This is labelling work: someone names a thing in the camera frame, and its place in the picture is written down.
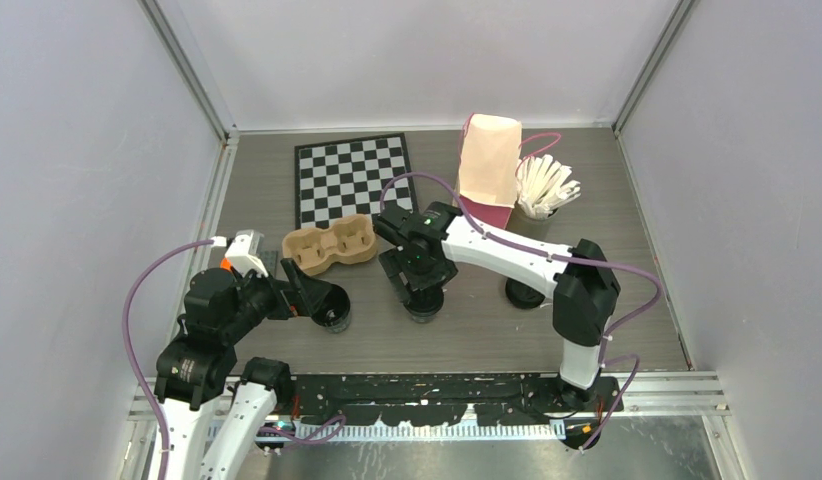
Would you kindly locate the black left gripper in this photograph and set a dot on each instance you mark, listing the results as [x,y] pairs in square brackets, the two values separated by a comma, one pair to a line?
[309,290]

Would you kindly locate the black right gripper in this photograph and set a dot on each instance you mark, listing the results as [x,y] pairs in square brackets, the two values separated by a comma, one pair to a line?
[394,262]

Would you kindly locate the black coffee cup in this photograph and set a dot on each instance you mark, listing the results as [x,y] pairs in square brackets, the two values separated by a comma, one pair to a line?
[424,305]
[333,313]

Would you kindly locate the stack of black lids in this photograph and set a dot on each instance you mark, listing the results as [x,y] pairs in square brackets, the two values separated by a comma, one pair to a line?
[522,296]

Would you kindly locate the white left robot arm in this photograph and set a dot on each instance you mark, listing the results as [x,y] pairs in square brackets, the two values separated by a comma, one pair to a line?
[221,307]

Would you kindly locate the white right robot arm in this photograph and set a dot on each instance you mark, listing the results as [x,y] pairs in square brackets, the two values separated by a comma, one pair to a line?
[580,285]

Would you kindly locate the grey building baseplate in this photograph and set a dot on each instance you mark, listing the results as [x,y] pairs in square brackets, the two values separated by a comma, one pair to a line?
[270,260]

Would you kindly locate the brown cardboard cup carrier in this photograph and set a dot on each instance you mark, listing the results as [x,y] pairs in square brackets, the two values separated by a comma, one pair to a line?
[349,240]

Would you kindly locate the black white chessboard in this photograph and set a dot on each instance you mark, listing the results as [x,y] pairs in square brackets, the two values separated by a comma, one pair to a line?
[345,177]

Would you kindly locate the pink paper bag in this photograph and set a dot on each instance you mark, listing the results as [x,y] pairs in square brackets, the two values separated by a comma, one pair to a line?
[489,154]

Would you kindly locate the cup of white paper straws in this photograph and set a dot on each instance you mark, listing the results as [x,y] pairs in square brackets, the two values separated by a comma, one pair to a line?
[544,186]

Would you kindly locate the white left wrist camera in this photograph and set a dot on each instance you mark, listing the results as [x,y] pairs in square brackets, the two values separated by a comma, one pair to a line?
[243,253]

